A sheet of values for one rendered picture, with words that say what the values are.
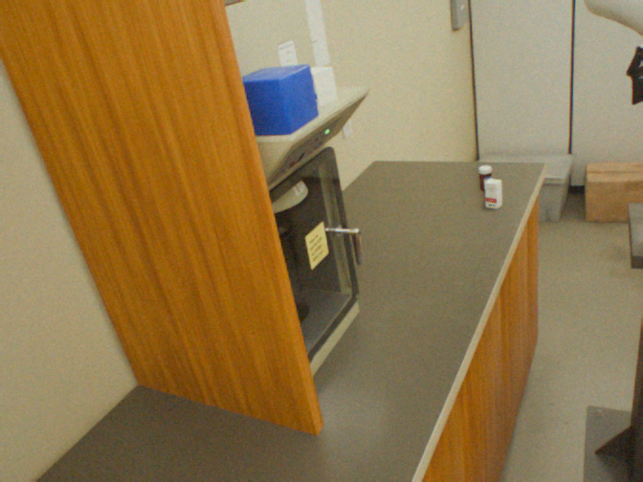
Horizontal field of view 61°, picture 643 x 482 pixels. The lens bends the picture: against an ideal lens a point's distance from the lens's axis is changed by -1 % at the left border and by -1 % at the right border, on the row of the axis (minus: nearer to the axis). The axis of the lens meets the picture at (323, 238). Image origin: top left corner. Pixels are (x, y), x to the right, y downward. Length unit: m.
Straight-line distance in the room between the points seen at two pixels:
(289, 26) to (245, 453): 0.82
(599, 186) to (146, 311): 3.04
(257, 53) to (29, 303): 0.66
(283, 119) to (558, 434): 1.82
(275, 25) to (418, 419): 0.78
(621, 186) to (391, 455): 2.92
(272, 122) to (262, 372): 0.47
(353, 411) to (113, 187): 0.63
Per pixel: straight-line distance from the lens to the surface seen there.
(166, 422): 1.28
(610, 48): 3.89
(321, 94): 1.05
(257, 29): 1.03
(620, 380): 2.66
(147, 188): 1.00
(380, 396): 1.19
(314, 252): 1.16
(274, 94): 0.89
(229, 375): 1.16
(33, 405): 1.30
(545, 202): 3.78
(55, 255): 1.25
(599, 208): 3.81
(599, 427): 2.43
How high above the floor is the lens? 1.75
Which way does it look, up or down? 27 degrees down
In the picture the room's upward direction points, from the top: 11 degrees counter-clockwise
